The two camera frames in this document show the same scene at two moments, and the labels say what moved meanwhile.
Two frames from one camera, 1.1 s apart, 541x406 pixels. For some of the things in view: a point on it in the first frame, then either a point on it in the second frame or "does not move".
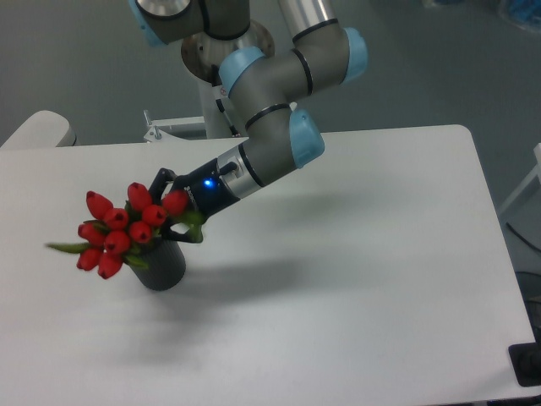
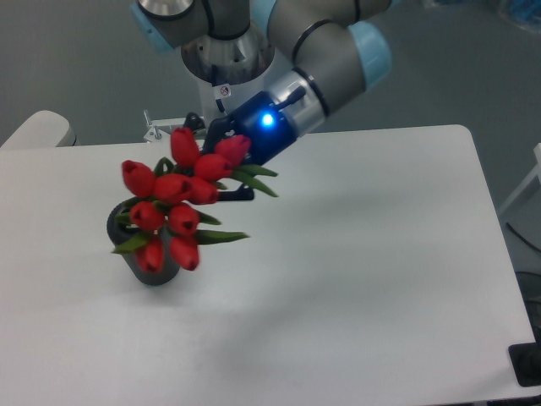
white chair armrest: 44,128 does not move
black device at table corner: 526,360 does not move
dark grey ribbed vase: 166,265 → 125,241
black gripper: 205,189 → 267,126
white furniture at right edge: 537,152 does not move
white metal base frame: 158,135 does not move
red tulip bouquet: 111,237 → 165,212
